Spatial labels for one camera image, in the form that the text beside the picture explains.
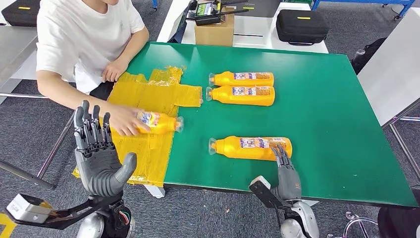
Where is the orange detergent bottle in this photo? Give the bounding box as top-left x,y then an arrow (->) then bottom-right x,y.
208,70 -> 275,87
137,111 -> 184,135
206,85 -> 276,107
208,135 -> 293,162

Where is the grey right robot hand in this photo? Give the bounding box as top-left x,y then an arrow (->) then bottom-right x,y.
270,144 -> 302,202

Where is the white table leg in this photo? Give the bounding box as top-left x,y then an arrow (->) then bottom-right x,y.
144,183 -> 166,199

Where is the dark blue folded device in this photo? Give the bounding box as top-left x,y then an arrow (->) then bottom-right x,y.
168,1 -> 191,44

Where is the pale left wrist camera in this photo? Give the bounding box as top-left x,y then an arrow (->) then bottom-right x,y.
5,193 -> 54,225

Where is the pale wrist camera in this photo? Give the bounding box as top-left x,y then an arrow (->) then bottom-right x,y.
5,193 -> 54,225
249,176 -> 283,209

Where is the person's left hand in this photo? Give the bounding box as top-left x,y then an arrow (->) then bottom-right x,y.
102,58 -> 130,83

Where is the black bag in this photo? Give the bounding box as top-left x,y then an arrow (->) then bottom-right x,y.
350,37 -> 388,75

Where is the yellow tape patch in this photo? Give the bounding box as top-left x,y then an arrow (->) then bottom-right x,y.
72,65 -> 204,188

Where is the black carrying case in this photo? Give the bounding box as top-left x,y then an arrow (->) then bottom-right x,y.
0,0 -> 42,28
275,9 -> 330,46

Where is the brown cardboard box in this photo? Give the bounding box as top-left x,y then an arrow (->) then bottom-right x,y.
194,7 -> 236,47

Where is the white table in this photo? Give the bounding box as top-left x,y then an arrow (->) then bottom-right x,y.
157,0 -> 329,54
357,7 -> 420,183

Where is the person's right hand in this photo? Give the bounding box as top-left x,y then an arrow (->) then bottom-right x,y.
109,104 -> 152,137

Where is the person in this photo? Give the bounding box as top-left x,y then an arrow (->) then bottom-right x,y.
35,0 -> 152,137

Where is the black stool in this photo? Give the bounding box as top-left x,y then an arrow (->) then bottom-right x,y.
343,188 -> 420,238

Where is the black remote controller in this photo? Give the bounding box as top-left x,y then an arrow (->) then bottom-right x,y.
188,0 -> 250,26

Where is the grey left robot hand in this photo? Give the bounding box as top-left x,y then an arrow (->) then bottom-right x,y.
73,100 -> 138,198

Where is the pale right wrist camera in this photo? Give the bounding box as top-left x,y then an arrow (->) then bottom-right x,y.
249,176 -> 283,209

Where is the grey metal table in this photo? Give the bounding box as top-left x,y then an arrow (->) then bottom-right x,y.
0,25 -> 77,191

